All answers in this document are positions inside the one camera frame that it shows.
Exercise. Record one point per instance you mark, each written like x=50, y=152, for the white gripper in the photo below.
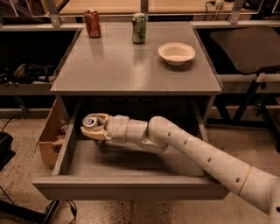
x=118, y=128

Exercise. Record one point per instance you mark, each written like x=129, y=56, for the silver blue redbull can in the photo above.
x=93, y=126

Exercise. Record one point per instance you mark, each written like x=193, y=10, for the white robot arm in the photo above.
x=259, y=188

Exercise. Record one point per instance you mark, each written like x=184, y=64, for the open grey top drawer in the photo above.
x=116, y=171

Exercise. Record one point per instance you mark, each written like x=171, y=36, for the grey cabinet with top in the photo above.
x=113, y=75

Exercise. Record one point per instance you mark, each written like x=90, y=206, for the orange soda can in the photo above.
x=92, y=21

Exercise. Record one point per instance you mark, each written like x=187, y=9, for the green soda can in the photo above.
x=138, y=28

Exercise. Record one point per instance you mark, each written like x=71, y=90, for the cardboard box on floor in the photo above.
x=52, y=135

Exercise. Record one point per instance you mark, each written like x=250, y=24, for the black headphones on shelf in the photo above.
x=26, y=73

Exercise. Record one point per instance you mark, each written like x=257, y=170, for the black equipment at left edge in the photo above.
x=6, y=153

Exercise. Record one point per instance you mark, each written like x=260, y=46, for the white paper bowl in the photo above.
x=176, y=54

